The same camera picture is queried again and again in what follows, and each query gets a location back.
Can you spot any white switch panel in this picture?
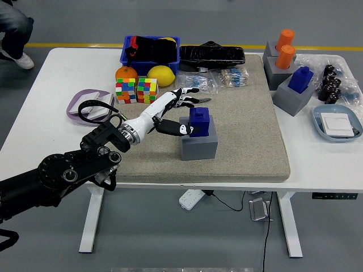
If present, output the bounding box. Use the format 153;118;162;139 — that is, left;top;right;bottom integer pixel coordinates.
86;93;114;121
320;112;358;139
69;91;102;115

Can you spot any bag of tan resistors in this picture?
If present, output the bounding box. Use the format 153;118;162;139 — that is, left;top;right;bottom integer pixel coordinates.
211;67;250;88

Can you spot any white power strip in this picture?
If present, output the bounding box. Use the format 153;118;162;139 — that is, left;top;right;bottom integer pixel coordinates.
179;189;205;211

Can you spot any black cloth with red trim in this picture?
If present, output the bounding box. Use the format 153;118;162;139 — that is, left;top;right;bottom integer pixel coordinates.
125;35;178;63

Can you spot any bag of blue resistors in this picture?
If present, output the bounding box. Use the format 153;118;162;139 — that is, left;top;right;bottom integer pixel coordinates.
174;70;219;95

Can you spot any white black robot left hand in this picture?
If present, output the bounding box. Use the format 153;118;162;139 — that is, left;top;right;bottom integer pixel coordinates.
124;87;201;145

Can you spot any black cable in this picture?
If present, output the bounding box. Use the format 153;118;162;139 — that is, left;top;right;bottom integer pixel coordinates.
262;192;273;272

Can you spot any grey round seal holder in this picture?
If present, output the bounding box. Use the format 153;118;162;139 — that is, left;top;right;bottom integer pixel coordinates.
262;41;280;69
264;55;297;91

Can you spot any bag of blue components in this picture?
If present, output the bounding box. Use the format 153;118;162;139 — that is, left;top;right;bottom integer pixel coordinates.
339;80;363;108

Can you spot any grey square seal holder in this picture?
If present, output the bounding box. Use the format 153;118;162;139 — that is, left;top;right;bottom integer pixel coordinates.
179;116;218;162
273;74;317;117

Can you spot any bag of black capacitors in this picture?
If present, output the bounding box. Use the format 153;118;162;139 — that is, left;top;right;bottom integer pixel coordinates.
297;53;358;105

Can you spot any orange fruit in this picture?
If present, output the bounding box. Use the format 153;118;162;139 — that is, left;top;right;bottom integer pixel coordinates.
115;66;139;84

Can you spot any yellow lemon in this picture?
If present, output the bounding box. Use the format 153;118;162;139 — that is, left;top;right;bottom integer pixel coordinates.
147;65;176;87

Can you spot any blue square seal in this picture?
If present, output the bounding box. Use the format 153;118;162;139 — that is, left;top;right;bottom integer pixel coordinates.
189;107;210;138
288;66;314;94

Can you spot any blue plastic bin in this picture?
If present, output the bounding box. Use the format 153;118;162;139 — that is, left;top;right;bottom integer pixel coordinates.
120;35;181;75

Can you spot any grey-brown mat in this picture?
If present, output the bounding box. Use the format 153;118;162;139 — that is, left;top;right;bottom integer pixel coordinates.
102;54;292;184

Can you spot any orange cylinder seal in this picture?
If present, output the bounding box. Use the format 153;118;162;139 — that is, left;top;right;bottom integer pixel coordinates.
275;44;296;70
275;28;296;52

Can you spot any colourful puzzle cube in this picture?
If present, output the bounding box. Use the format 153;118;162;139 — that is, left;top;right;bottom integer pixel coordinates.
115;78;137;105
136;78;158;105

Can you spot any light blue tray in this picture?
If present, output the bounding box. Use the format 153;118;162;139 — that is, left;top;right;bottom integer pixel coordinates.
312;104;363;143

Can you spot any purple tray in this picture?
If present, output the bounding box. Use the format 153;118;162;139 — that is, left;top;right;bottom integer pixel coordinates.
66;88;115;128

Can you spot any white table leg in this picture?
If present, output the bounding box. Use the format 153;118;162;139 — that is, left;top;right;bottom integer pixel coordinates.
78;186;105;254
277;192;303;258

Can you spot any black table control panel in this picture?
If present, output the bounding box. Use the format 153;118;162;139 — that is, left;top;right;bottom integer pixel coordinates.
311;192;358;200

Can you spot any person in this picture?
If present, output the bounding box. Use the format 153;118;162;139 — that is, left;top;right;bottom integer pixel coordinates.
0;0;35;70

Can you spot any black plug with cord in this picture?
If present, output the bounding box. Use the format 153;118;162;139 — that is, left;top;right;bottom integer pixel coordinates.
204;189;246;212

